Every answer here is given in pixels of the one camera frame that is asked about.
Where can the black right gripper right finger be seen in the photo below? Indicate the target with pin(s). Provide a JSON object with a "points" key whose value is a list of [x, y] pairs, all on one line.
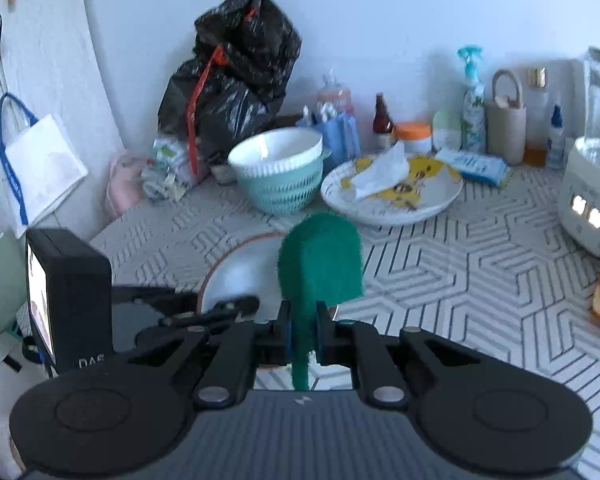
{"points": [[358, 346]]}

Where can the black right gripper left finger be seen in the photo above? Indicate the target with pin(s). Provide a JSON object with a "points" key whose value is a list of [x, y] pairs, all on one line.
{"points": [[245, 347]]}

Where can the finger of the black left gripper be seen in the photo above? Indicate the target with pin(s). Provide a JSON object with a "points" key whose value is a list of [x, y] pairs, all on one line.
{"points": [[222, 312]]}

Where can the white bowl brown rim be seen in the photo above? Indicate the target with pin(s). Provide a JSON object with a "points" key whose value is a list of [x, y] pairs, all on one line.
{"points": [[271, 266]]}

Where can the green scouring pad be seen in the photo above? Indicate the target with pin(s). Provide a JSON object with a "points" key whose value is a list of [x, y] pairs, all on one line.
{"points": [[341, 238]]}

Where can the white ribbed bowl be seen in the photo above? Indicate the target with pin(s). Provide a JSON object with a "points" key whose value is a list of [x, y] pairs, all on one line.
{"points": [[275, 152]]}

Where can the teal colander basket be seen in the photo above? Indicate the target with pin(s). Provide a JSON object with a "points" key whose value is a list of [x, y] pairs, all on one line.
{"points": [[287, 192]]}

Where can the pink bag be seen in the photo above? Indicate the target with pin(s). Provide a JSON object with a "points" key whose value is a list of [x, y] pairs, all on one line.
{"points": [[125, 186]]}

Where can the crumpled wrappers pile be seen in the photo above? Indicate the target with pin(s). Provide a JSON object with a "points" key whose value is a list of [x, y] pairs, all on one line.
{"points": [[168, 174]]}

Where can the cartoon printed plate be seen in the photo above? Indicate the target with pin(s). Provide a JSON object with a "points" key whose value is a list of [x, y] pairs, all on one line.
{"points": [[429, 189]]}

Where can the white tissue paper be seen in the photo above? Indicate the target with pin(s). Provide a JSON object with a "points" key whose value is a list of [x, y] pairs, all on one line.
{"points": [[379, 173]]}

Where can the blue organizer holder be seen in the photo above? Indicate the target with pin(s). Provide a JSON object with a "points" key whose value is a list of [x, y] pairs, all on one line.
{"points": [[338, 130]]}

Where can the orange lid jar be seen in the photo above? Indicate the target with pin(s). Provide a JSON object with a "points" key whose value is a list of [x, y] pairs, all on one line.
{"points": [[416, 136]]}

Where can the blue wet wipes pack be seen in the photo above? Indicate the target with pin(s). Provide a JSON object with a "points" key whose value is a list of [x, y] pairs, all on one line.
{"points": [[485, 169]]}

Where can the brown glass bottle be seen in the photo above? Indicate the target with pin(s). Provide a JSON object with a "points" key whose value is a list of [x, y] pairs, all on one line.
{"points": [[382, 123]]}

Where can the light green tube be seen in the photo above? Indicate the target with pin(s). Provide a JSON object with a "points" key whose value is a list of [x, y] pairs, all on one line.
{"points": [[446, 131]]}

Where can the black garbage bag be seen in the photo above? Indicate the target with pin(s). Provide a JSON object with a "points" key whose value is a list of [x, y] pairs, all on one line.
{"points": [[236, 81]]}

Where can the white electric appliance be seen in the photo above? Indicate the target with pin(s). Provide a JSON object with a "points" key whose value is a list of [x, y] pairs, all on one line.
{"points": [[579, 194]]}

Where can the teal spray bottle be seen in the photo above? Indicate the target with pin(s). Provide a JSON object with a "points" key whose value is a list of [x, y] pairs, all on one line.
{"points": [[473, 122]]}

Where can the small blue cap dropper bottle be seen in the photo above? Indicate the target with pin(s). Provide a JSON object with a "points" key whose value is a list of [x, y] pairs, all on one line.
{"points": [[555, 140]]}

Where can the clear bottle gold cap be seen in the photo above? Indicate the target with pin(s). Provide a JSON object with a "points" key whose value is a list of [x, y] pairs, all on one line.
{"points": [[536, 99]]}

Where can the white tote bag blue handles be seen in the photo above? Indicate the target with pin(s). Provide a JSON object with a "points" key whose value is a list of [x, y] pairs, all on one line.
{"points": [[39, 167]]}

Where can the beige handled container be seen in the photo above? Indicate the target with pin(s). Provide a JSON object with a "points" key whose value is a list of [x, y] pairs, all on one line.
{"points": [[506, 121]]}

